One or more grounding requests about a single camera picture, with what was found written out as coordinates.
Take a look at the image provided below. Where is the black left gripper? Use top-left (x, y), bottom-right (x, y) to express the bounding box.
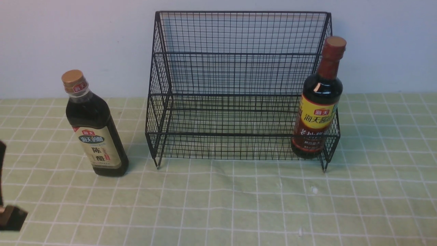
top-left (0, 140), bottom-right (28, 231)

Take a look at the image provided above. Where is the dark vinegar bottle beige label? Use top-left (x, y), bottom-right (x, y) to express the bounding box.
top-left (61, 69), bottom-right (129, 177)

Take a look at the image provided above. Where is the soy sauce bottle yellow label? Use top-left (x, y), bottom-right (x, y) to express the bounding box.
top-left (291, 36), bottom-right (347, 159)

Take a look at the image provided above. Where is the green checkered tablecloth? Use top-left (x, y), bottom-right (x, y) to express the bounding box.
top-left (0, 93), bottom-right (437, 246)

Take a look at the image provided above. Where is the black wire mesh shelf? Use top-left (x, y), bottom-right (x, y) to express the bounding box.
top-left (145, 11), bottom-right (332, 169)

